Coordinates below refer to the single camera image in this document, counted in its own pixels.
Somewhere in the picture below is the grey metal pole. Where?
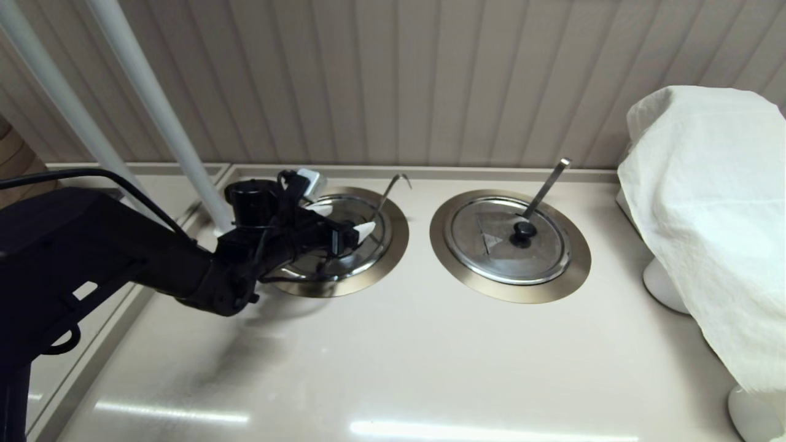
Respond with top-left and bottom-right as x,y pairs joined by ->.
0,0 -> 154,215
86,0 -> 237,237

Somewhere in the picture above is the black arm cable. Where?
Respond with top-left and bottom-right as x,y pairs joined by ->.
0,168 -> 197,246

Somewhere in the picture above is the hinged steel lid black knob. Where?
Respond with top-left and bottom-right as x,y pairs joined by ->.
445,196 -> 572,285
273,195 -> 392,282

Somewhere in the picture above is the white cloth cover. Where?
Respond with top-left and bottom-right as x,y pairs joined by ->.
618,85 -> 786,400

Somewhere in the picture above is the brushed steel well ring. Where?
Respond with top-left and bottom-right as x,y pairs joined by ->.
430,189 -> 593,304
261,187 -> 410,298

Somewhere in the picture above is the white round appliance foot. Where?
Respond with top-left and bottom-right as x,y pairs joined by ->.
729,386 -> 784,442
644,258 -> 691,315

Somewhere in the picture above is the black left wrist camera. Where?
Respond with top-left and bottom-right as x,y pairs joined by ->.
224,169 -> 326,229

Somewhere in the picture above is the bamboo steamer stack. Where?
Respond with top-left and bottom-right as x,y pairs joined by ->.
0,117 -> 50,209

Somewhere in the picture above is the steel ladle hooked handle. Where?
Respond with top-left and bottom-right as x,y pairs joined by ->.
368,173 -> 412,225

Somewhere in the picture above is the steel ladle flat handle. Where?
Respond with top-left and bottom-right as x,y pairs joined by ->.
524,158 -> 572,220

